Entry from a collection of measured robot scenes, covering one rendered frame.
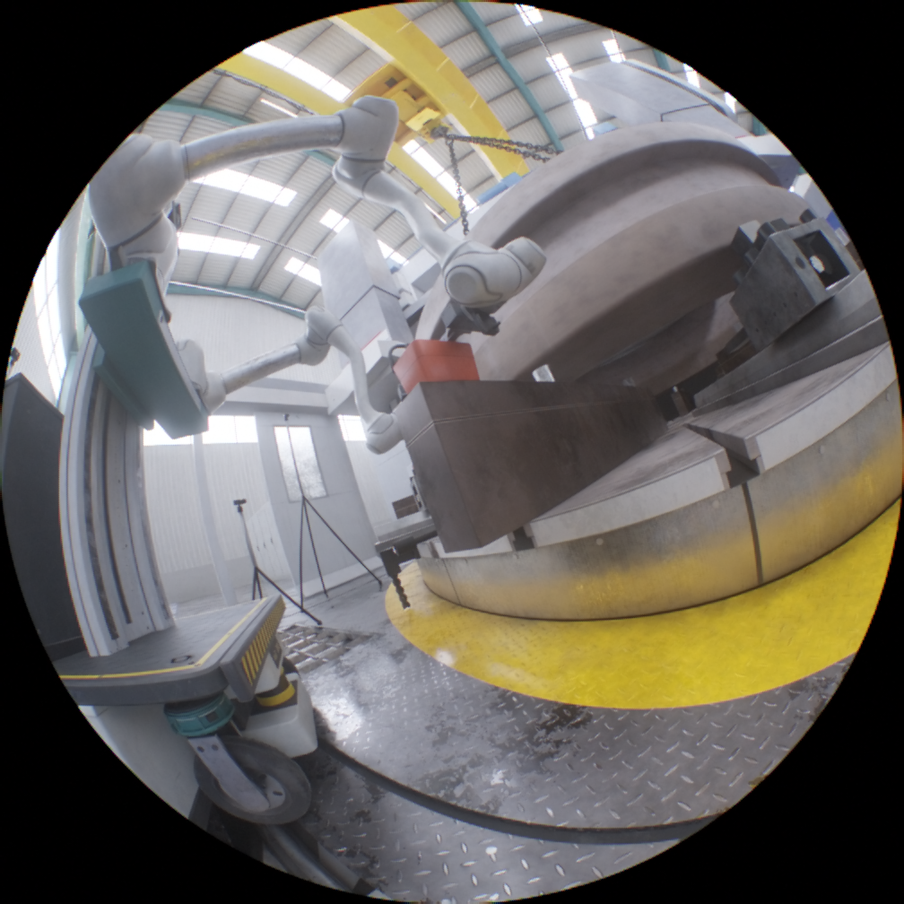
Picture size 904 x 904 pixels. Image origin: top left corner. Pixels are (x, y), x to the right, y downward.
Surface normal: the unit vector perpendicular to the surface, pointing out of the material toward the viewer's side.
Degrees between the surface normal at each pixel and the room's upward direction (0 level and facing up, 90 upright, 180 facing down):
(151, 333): 180
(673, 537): 90
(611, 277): 90
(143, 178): 153
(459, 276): 131
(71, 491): 90
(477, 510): 90
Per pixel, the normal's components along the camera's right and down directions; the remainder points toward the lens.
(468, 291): -0.39, 0.68
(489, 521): 0.54, -0.36
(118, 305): 0.35, 0.92
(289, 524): 0.77, -0.40
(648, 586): -0.71, 0.14
